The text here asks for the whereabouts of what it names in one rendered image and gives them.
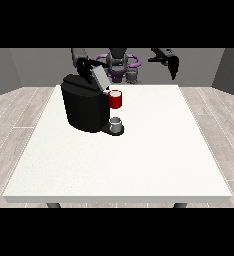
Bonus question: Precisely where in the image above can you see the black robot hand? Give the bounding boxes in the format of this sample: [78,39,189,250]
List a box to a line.
[75,57,106,85]
[147,54,181,81]

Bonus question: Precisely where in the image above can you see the grey robot trunk purple rings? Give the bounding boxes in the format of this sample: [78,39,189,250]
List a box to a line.
[93,48,143,85]

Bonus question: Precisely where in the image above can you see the small grey coffee pod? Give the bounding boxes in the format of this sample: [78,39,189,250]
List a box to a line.
[125,68,139,84]

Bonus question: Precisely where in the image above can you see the pale grey machine lid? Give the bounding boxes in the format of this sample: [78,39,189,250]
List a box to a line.
[90,64,111,92]

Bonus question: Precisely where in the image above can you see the black coffee machine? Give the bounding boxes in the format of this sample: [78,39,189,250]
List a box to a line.
[60,73,125,136]

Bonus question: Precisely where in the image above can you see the small grey cup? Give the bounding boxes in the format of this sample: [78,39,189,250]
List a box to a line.
[108,116,124,134]

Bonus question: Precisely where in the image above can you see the red pod holder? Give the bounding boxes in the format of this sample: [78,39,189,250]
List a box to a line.
[107,89,124,110]

